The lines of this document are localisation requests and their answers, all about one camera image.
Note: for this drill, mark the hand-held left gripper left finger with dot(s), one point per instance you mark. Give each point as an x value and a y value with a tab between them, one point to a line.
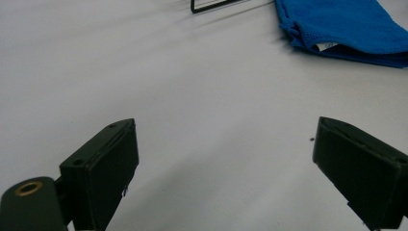
102	166

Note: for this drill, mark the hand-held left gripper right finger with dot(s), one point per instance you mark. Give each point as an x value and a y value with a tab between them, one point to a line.
362	173

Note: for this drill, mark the blue folded cloth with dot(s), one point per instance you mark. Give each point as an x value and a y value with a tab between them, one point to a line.
340	24

